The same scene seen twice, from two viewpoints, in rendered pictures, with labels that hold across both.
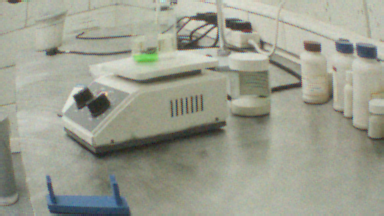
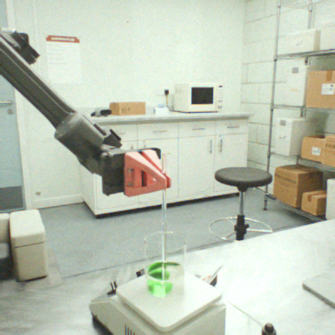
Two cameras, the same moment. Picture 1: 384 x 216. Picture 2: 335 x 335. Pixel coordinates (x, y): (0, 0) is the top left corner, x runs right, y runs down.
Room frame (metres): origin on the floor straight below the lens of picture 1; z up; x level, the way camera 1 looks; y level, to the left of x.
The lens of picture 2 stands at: (0.83, -0.41, 1.13)
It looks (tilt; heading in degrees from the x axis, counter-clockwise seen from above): 13 degrees down; 82
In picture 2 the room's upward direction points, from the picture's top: straight up
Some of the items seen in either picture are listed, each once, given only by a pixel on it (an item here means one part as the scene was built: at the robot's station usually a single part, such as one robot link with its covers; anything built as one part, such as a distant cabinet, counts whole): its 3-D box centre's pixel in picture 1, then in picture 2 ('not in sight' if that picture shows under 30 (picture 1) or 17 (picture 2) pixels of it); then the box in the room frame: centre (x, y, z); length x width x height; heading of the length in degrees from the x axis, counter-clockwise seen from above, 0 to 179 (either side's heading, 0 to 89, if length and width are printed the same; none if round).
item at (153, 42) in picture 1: (152, 33); (166, 265); (0.89, 0.05, 0.88); 0.07 x 0.06 x 0.08; 39
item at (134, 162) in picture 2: not in sight; (154, 175); (0.87, 0.08, 1.01); 0.09 x 0.07 x 0.07; 119
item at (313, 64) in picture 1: (314, 70); not in sight; (1.00, -0.20, 0.80); 0.06 x 0.06 x 0.10
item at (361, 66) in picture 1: (368, 84); not in sight; (0.82, -0.28, 0.81); 0.07 x 0.07 x 0.13
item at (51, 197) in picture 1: (81, 194); not in sight; (0.57, 0.12, 0.77); 0.10 x 0.03 x 0.04; 102
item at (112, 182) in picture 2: not in sight; (124, 167); (0.83, 0.13, 1.01); 0.10 x 0.07 x 0.07; 29
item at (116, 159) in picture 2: not in sight; (143, 177); (0.86, 0.07, 1.01); 0.09 x 0.07 x 0.07; 119
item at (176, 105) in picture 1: (140, 100); (157, 310); (0.88, 0.06, 0.79); 0.22 x 0.13 x 0.08; 123
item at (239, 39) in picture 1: (218, 28); not in sight; (1.69, -0.08, 0.77); 0.40 x 0.06 x 0.04; 18
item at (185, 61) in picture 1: (156, 63); (168, 292); (0.89, 0.04, 0.83); 0.12 x 0.12 x 0.01; 33
